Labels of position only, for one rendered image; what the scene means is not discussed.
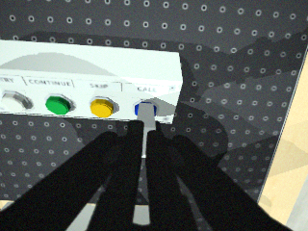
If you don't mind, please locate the white operator button panel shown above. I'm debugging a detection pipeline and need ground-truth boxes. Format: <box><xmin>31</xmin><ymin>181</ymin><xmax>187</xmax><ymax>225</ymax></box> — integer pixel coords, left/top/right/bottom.
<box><xmin>0</xmin><ymin>39</ymin><xmax>183</xmax><ymax>123</ymax></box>

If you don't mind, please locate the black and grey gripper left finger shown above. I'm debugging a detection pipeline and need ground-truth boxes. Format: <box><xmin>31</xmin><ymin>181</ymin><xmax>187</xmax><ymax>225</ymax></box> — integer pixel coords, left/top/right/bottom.
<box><xmin>0</xmin><ymin>103</ymin><xmax>146</xmax><ymax>231</ymax></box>

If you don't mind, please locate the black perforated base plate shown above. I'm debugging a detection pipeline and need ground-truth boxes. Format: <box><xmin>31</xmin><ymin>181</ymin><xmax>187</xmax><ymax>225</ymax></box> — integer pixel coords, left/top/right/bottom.
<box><xmin>0</xmin><ymin>0</ymin><xmax>308</xmax><ymax>203</ymax></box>

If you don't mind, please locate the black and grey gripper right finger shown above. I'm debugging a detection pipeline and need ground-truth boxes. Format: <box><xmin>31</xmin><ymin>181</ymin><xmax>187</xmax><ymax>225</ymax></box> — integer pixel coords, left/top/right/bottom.
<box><xmin>143</xmin><ymin>103</ymin><xmax>293</xmax><ymax>231</ymax></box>

